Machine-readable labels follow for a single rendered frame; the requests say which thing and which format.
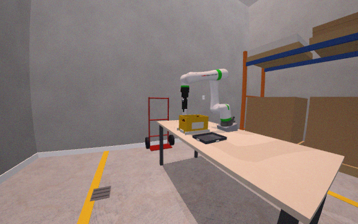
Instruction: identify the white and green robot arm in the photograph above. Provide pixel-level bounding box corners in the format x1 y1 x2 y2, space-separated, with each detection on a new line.
180 69 236 127

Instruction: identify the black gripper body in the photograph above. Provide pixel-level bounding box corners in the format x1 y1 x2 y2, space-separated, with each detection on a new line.
182 93 189 102

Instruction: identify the yellow divided crate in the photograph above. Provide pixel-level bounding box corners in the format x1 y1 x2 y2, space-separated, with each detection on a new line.
179 114 208 133

